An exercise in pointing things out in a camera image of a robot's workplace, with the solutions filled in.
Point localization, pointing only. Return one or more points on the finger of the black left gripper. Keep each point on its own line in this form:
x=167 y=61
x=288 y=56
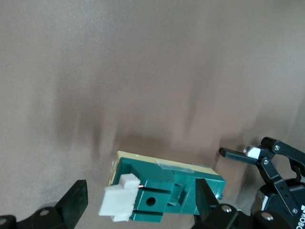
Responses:
x=234 y=155

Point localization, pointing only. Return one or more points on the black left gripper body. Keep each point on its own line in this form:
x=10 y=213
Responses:
x=301 y=198

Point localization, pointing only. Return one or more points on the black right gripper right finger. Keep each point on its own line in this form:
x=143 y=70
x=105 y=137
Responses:
x=209 y=210

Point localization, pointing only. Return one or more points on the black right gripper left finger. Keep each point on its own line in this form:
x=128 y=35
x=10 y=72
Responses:
x=69 y=207

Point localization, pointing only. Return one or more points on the green relay block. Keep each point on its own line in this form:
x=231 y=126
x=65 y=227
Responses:
x=157 y=174

